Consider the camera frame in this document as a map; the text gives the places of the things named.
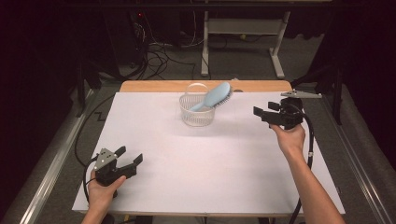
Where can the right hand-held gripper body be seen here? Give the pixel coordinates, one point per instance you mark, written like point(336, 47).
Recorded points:
point(289, 116)

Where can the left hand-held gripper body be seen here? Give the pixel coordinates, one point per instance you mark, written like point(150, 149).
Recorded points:
point(106, 172)

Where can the light blue hairbrush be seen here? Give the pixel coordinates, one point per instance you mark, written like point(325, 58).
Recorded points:
point(216, 95)

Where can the clear plastic basket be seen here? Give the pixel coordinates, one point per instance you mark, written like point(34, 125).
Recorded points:
point(197, 119)

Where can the person's left hand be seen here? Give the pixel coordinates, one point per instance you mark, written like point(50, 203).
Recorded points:
point(101, 196)

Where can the person's right hand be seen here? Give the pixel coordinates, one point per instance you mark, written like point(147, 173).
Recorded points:
point(292, 141)

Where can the black metal stand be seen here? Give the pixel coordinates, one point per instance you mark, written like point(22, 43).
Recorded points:
point(81, 90)
point(336, 93)

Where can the white table cover sheet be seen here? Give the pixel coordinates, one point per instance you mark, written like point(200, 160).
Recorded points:
point(202, 168)

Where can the dark computer tower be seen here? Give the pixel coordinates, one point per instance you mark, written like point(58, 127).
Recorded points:
point(124, 37)

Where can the aluminium floor rail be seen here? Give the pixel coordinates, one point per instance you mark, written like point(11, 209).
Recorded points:
point(355, 161)
point(53, 168)

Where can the white metal desk frame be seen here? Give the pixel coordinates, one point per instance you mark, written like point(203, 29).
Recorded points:
point(243, 26)

